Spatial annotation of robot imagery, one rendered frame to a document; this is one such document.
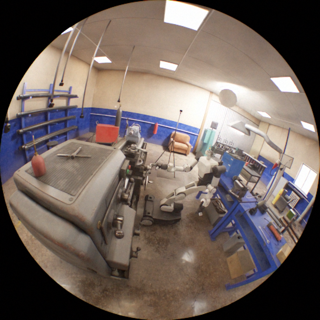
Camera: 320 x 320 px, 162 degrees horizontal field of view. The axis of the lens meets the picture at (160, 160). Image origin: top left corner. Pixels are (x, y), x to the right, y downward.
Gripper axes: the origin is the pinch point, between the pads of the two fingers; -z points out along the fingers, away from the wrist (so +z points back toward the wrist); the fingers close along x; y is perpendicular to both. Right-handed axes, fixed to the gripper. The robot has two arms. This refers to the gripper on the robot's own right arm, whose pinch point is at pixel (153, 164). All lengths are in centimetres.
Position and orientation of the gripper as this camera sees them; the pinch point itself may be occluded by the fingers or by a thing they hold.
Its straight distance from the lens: 158.6
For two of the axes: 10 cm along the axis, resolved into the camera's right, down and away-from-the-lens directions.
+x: -2.1, 4.9, 8.4
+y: 1.1, -8.5, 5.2
